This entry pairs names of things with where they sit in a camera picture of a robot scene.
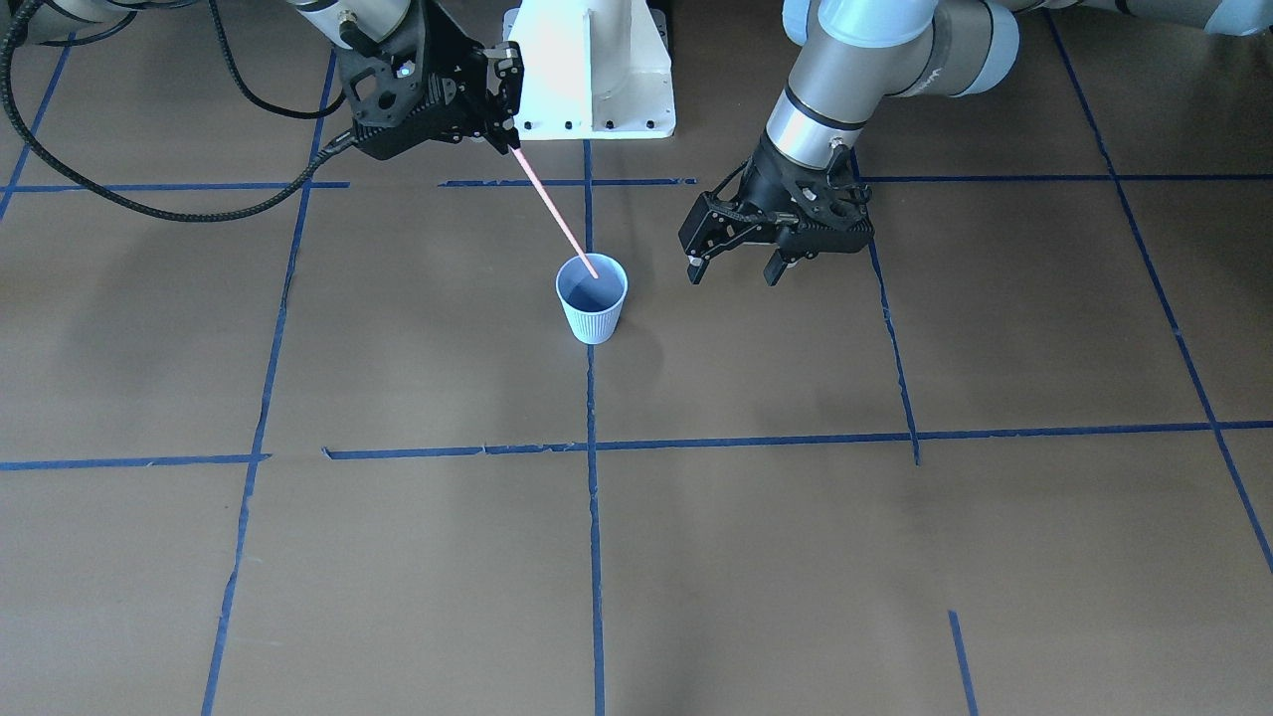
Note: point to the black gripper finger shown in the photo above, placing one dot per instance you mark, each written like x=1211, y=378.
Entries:
x=776, y=266
x=502, y=134
x=507, y=64
x=696, y=269

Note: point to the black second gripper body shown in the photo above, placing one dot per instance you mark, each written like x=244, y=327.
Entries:
x=767, y=185

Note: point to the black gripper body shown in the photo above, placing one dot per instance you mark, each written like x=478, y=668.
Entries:
x=450, y=62

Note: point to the pink chopstick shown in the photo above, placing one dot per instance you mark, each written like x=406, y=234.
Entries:
x=554, y=211

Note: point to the blue ribbed cup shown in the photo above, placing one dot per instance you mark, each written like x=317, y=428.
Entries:
x=591, y=304

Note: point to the silver blue second robot arm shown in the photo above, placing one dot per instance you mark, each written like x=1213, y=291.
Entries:
x=853, y=55

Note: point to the white column with base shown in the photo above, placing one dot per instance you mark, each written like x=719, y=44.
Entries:
x=593, y=70

